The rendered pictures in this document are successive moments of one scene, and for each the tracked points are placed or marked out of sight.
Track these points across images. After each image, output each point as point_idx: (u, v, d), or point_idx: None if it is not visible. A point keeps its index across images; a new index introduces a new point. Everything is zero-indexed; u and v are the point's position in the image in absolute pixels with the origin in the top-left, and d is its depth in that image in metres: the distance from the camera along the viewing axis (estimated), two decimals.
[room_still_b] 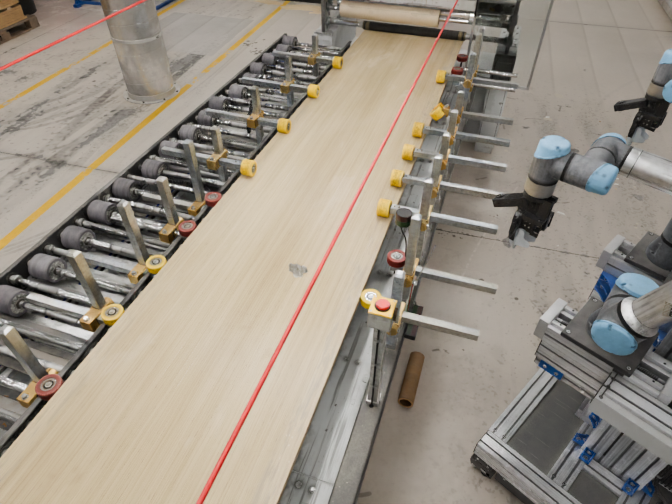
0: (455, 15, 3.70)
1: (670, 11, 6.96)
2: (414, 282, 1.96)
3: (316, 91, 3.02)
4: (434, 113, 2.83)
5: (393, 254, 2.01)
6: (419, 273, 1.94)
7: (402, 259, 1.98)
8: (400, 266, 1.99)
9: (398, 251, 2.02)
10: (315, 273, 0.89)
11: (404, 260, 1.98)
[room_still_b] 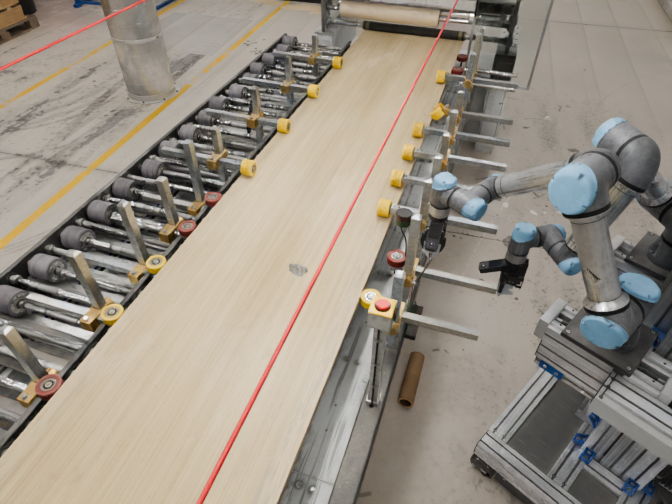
0: (455, 15, 3.70)
1: (670, 11, 6.96)
2: (414, 284, 1.96)
3: (316, 91, 3.02)
4: (434, 113, 2.83)
5: (393, 254, 2.01)
6: (418, 277, 1.93)
7: (402, 259, 1.98)
8: (400, 266, 1.99)
9: (398, 251, 2.02)
10: (315, 273, 0.89)
11: (404, 260, 1.98)
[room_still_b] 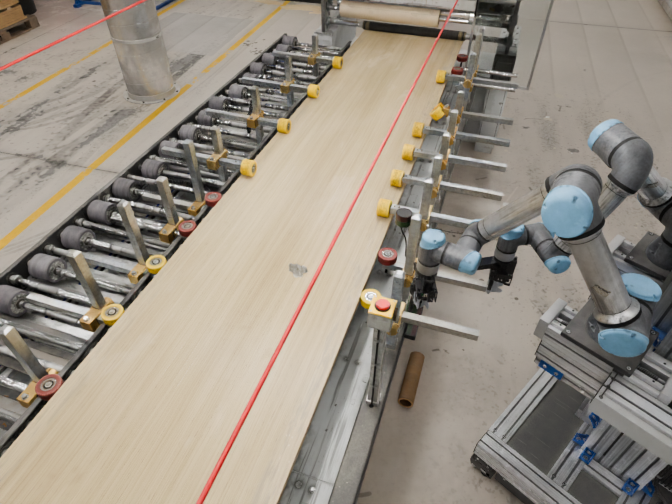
0: (455, 15, 3.70)
1: (670, 11, 6.96)
2: None
3: (316, 91, 3.02)
4: (434, 113, 2.83)
5: (384, 252, 2.02)
6: None
7: (393, 257, 1.99)
8: (391, 264, 2.00)
9: (389, 249, 2.03)
10: (315, 273, 0.89)
11: (395, 258, 1.99)
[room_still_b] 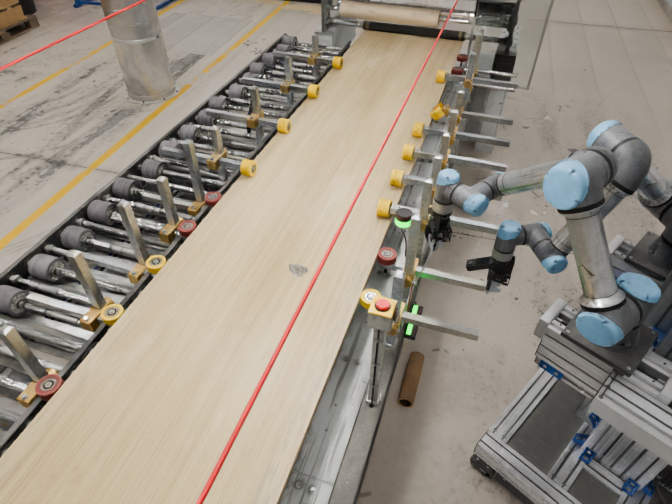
0: (455, 15, 3.70)
1: (670, 11, 6.96)
2: (414, 282, 1.96)
3: (316, 91, 3.02)
4: (434, 113, 2.83)
5: (383, 252, 2.02)
6: (419, 273, 1.95)
7: (392, 257, 1.99)
8: (390, 264, 2.00)
9: (388, 249, 2.03)
10: (315, 273, 0.89)
11: (394, 258, 1.99)
